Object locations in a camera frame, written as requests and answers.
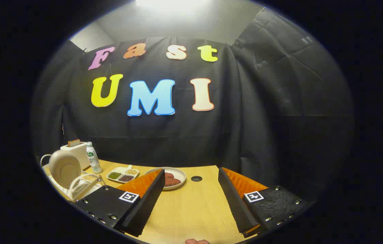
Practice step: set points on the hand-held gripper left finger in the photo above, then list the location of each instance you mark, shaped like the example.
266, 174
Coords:
147, 206

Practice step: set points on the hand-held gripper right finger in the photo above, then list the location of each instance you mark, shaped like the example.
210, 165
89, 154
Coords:
235, 203

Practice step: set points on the beige round plate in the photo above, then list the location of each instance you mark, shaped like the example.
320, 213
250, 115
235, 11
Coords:
64, 169

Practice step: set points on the beige plate with meat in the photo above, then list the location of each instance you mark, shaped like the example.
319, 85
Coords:
181, 175

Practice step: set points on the white divided dish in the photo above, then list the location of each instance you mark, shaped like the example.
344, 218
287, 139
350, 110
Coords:
118, 170

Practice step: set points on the dark red beans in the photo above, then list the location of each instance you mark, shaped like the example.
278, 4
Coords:
126, 178

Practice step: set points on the red meat slice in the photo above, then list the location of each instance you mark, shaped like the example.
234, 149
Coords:
172, 182
169, 175

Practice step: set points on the yellow soybeans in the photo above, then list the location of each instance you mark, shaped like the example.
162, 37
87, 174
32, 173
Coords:
132, 171

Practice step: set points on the green mung beans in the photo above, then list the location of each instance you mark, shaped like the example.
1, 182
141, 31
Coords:
114, 175

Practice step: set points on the white bottle with green label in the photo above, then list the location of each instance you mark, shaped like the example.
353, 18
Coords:
93, 159

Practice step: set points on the white toaster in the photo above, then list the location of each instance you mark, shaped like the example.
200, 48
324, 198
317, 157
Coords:
81, 156

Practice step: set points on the black backdrop cloth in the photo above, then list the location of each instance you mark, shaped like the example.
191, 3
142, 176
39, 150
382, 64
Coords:
245, 118

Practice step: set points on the brown toast slice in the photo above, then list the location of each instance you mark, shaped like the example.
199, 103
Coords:
73, 142

